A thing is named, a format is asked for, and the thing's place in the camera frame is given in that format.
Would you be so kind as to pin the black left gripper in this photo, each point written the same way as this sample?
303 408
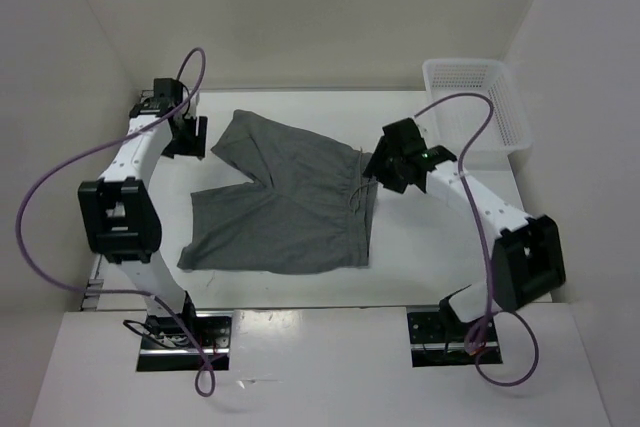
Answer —
196 146

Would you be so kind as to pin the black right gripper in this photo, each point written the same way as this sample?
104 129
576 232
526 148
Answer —
378 161

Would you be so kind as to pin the grey shorts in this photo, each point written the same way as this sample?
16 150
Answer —
305 209

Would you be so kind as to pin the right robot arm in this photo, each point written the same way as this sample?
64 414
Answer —
524 254

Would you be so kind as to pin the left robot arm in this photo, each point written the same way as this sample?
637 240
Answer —
121 223

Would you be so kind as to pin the white plastic basket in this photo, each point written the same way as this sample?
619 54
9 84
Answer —
469 92

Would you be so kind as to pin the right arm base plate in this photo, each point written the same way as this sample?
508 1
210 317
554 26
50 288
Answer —
433 344

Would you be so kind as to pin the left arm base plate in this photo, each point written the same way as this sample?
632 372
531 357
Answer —
174 352

